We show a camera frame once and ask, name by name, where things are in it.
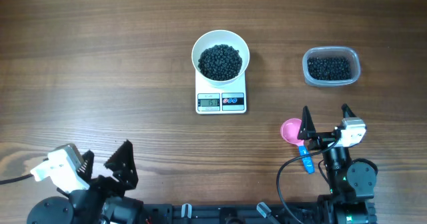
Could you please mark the black beans in bowl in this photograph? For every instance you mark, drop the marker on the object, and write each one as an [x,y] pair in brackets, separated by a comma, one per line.
[220,63]

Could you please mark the black beans pile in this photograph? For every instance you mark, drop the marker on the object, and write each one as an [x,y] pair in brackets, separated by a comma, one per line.
[329,68]

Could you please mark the pink scoop blue handle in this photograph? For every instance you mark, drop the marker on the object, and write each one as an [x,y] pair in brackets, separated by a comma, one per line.
[289,132]

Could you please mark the clear plastic container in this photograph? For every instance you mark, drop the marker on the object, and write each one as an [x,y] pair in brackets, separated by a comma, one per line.
[332,51]

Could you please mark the white digital kitchen scale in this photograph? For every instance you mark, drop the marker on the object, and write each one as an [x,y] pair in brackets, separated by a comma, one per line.
[212,99]

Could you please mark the white bowl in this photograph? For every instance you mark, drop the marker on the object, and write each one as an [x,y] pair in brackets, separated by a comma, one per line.
[218,37]

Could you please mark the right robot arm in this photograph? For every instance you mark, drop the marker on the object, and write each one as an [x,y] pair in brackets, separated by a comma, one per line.
[351,181]

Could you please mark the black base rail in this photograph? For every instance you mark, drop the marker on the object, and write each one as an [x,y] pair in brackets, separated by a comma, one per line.
[233,214]

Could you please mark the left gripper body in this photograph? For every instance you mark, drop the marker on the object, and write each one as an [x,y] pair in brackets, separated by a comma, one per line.
[102,188]

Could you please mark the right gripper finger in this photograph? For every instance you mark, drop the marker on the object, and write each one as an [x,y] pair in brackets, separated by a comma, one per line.
[347,112]
[307,130]

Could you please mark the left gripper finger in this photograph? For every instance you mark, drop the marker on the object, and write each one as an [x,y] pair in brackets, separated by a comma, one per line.
[122,164]
[86,169]

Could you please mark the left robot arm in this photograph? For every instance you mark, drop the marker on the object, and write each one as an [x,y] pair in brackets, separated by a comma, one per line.
[86,199]

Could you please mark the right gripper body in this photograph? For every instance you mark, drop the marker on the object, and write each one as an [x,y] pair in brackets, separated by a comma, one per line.
[321,140]

